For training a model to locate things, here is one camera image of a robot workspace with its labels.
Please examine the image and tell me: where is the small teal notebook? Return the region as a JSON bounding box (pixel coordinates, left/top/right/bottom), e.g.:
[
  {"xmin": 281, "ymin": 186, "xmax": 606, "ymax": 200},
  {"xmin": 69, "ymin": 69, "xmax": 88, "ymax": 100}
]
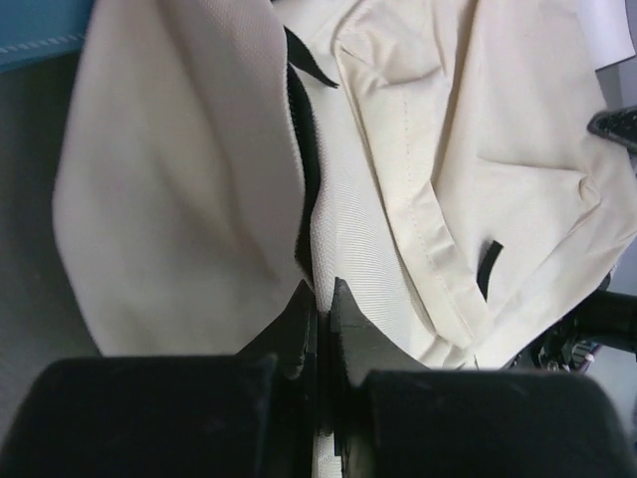
[{"xmin": 0, "ymin": 0, "xmax": 95, "ymax": 73}]

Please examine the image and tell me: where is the cream canvas backpack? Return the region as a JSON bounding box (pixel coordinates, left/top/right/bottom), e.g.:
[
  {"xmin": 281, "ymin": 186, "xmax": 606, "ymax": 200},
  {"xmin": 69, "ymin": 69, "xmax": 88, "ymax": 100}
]
[{"xmin": 54, "ymin": 1, "xmax": 636, "ymax": 369}]

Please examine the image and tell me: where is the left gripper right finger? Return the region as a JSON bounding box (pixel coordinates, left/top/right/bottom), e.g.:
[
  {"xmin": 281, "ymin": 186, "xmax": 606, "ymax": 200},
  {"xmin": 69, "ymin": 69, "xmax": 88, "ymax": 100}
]
[{"xmin": 330, "ymin": 279, "xmax": 633, "ymax": 477}]

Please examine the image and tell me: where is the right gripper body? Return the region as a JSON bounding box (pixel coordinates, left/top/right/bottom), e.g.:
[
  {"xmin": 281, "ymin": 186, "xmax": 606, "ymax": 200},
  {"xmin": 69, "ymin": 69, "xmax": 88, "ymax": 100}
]
[{"xmin": 507, "ymin": 278, "xmax": 636, "ymax": 371}]

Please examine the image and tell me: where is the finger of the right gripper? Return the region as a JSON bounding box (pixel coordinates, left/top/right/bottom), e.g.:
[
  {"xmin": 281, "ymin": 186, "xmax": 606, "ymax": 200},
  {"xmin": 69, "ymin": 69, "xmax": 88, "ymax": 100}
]
[{"xmin": 587, "ymin": 106, "xmax": 637, "ymax": 152}]

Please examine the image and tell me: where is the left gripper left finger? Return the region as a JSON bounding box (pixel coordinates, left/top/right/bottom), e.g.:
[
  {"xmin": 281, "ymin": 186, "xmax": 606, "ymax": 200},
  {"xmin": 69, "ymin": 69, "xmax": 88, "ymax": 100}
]
[{"xmin": 1, "ymin": 283, "xmax": 318, "ymax": 477}]

